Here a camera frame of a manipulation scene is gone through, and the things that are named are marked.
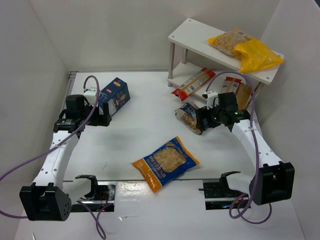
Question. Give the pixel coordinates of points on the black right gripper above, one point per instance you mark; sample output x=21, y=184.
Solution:
x=201, y=120

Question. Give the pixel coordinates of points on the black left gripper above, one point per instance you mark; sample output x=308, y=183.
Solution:
x=103, y=117

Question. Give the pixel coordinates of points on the Agnesi tricolor fusilli bag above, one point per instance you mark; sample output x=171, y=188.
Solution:
x=186, y=114

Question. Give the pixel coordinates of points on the dark blue pasta box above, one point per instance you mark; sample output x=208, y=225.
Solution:
x=116, y=94

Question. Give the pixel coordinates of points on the red spaghetti pack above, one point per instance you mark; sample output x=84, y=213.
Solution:
x=230, y=84
x=193, y=83

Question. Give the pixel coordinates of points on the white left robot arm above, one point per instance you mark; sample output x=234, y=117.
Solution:
x=46, y=199

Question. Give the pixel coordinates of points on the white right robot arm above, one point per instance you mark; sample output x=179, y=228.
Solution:
x=273, y=179

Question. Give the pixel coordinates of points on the blue orange orecchiette pasta bag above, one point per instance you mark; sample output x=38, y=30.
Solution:
x=165, y=164

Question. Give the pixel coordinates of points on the white two-tier shelf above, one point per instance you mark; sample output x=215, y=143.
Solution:
x=190, y=52

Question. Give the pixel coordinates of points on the clear fusilli pasta bag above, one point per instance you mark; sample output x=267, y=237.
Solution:
x=227, y=41

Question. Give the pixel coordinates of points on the yellow pasta bag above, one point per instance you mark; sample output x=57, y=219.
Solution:
x=255, y=56

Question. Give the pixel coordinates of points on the brown spaghetti pack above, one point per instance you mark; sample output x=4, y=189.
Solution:
x=242, y=94

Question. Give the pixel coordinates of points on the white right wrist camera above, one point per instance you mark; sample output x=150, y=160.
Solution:
x=210, y=96

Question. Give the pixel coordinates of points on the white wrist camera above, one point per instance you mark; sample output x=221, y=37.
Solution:
x=92, y=96
x=210, y=96

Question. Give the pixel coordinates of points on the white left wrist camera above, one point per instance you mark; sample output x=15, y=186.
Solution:
x=92, y=96

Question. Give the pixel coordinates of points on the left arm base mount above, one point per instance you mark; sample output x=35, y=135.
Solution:
x=100, y=197

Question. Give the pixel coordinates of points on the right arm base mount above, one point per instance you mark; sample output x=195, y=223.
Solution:
x=214, y=196

